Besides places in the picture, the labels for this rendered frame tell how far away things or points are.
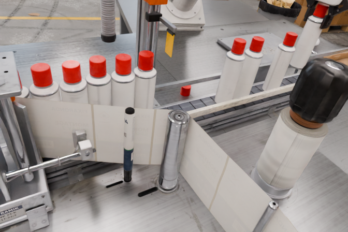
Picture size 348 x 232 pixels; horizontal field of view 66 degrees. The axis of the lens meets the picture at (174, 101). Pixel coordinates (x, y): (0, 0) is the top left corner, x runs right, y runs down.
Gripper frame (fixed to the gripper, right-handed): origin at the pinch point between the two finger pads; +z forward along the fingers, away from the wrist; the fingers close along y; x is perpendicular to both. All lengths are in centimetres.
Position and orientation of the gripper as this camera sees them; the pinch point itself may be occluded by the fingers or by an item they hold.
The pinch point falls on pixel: (317, 18)
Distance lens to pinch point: 95.0
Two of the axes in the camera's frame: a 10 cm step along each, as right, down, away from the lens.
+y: 4.9, 5.7, -6.7
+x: 8.7, -2.1, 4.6
